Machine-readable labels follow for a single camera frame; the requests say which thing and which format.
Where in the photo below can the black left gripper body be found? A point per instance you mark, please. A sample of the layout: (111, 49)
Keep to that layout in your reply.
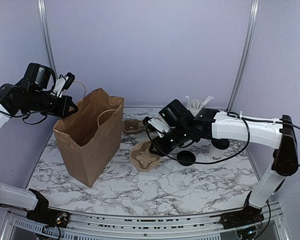
(61, 109)

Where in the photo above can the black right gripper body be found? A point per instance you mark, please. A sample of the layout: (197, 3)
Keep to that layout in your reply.
(179, 136)

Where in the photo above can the brown pulp cup carrier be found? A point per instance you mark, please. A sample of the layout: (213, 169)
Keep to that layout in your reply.
(133, 126)
(141, 157)

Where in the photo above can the brown paper bag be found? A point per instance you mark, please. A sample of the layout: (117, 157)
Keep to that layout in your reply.
(88, 139)

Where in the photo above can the white paper coffee cup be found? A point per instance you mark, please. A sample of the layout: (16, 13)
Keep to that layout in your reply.
(216, 154)

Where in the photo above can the black plastic cup lid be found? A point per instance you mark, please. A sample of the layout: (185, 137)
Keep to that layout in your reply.
(186, 158)
(221, 144)

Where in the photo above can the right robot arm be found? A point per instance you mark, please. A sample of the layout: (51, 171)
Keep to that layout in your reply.
(177, 126)

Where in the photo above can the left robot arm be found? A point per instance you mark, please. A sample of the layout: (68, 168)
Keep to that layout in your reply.
(38, 92)

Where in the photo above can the white ribbed straw holder cup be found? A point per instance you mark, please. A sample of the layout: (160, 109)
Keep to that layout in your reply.
(195, 106)

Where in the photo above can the white wrapped straws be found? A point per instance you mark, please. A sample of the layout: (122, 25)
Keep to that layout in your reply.
(205, 102)

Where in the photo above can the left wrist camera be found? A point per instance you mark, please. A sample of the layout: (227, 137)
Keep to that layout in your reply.
(63, 83)

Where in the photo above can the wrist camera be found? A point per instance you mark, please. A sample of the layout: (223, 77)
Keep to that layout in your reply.
(63, 83)
(155, 124)

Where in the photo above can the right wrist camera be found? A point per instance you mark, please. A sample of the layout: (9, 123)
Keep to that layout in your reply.
(155, 124)

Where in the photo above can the left aluminium frame post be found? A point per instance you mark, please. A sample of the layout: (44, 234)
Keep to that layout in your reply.
(43, 19)

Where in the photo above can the aluminium frame post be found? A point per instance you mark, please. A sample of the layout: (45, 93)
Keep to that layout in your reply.
(248, 42)
(43, 19)

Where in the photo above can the front aluminium rail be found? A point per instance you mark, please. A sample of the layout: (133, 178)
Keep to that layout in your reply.
(92, 226)

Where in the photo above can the right aluminium frame post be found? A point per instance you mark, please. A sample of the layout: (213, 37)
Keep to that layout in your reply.
(248, 42)

